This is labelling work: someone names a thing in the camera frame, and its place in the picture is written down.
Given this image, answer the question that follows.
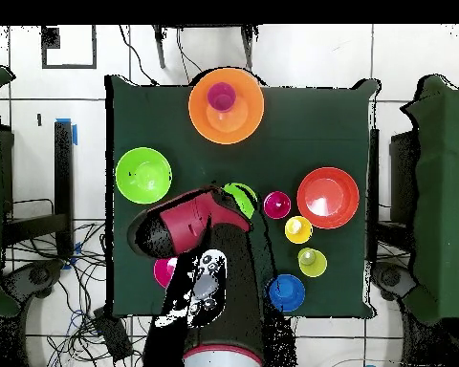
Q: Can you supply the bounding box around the small green bowl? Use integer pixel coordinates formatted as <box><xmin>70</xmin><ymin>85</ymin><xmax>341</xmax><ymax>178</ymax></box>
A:
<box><xmin>222</xmin><ymin>182</ymin><xmax>259</xmax><ymax>220</ymax></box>

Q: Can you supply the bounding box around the large orange bowl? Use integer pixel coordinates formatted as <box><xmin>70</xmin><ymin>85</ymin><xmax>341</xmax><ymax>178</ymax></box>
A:
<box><xmin>187</xmin><ymin>67</ymin><xmax>266</xmax><ymax>145</ymax></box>

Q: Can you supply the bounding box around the large green bowl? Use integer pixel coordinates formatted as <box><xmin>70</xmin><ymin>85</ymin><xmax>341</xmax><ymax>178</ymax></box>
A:
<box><xmin>115</xmin><ymin>146</ymin><xmax>173</xmax><ymax>205</ymax></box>

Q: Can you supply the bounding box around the small pink bowl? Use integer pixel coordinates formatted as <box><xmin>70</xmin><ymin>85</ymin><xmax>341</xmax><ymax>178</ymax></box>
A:
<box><xmin>153</xmin><ymin>256</ymin><xmax>179</xmax><ymax>290</ymax></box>

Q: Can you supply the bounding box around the purple cup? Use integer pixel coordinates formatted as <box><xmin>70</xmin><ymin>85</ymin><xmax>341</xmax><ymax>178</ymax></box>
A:
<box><xmin>207</xmin><ymin>81</ymin><xmax>237</xmax><ymax>113</ymax></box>

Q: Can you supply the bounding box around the pink cup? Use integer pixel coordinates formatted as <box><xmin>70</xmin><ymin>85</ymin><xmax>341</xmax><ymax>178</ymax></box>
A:
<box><xmin>262</xmin><ymin>190</ymin><xmax>293</xmax><ymax>221</ymax></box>

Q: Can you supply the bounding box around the yellow cup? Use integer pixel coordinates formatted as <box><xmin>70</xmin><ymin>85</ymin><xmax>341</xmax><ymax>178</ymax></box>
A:
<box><xmin>284</xmin><ymin>215</ymin><xmax>314</xmax><ymax>245</ymax></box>

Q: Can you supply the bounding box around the wide red-orange bowl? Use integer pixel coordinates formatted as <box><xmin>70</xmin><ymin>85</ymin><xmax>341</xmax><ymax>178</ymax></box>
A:
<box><xmin>296</xmin><ymin>166</ymin><xmax>361</xmax><ymax>230</ymax></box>

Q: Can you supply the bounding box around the lime yellow-green cup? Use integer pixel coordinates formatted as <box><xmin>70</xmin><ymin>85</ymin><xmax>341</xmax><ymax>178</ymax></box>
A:
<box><xmin>296</xmin><ymin>247</ymin><xmax>329</xmax><ymax>279</ymax></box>

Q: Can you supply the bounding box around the blue bowl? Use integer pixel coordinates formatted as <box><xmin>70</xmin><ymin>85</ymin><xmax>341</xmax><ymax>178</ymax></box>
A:
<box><xmin>266</xmin><ymin>273</ymin><xmax>306</xmax><ymax>313</ymax></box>

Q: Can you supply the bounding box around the dark green tablecloth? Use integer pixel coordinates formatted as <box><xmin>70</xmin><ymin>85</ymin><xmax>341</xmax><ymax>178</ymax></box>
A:
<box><xmin>104</xmin><ymin>74</ymin><xmax>383</xmax><ymax>321</ymax></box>

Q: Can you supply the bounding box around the black metal stand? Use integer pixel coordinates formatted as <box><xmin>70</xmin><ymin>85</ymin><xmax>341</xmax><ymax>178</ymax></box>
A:
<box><xmin>1</xmin><ymin>119</ymin><xmax>77</xmax><ymax>260</ymax></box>

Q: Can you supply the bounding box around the black power strip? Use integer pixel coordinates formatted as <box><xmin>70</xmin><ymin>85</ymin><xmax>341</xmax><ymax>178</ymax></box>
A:
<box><xmin>92</xmin><ymin>306</ymin><xmax>134</xmax><ymax>363</ymax></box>

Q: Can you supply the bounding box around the black camera stand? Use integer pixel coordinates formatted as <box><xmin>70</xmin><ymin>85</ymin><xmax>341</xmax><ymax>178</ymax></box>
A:
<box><xmin>151</xmin><ymin>24</ymin><xmax>260</xmax><ymax>71</ymax></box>

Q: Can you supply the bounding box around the tangle of cables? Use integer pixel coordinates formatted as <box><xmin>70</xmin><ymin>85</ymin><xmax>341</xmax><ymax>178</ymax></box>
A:
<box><xmin>3</xmin><ymin>198</ymin><xmax>150</xmax><ymax>367</ymax></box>

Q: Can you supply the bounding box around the black square frame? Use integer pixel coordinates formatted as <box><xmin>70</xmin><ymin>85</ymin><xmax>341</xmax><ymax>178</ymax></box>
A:
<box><xmin>40</xmin><ymin>25</ymin><xmax>98</xmax><ymax>71</ymax></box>

